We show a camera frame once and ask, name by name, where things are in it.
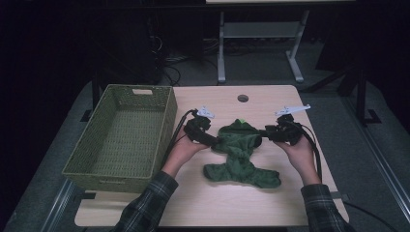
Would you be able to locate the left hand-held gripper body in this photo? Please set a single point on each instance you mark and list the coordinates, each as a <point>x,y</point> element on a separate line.
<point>196,129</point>

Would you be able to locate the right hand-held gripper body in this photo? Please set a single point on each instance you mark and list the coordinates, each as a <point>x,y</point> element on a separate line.
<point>288,132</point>

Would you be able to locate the green plush dinosaur costume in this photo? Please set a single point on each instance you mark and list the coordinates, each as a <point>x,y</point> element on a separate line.
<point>238,161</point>

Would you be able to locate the green woven basket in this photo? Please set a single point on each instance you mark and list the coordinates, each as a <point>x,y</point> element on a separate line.
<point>129,138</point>

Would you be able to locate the person's left hand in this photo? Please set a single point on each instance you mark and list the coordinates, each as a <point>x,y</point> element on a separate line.
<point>180,154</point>

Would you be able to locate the person's right hand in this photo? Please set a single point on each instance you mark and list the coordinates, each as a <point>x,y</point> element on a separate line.
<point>303,161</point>

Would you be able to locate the black metal stand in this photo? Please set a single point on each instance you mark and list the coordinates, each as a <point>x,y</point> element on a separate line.
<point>361,96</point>

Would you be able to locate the grey table edge bracket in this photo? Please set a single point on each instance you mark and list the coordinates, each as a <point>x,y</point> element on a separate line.
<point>340,196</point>

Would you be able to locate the metal floor rail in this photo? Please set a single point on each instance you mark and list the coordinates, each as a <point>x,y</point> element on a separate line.
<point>58,206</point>
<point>380,161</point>

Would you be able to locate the white metal desk frame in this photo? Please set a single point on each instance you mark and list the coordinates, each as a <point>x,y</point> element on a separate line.
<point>259,29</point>

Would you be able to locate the black table edge bracket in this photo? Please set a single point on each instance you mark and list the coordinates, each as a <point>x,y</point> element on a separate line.
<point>85,195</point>

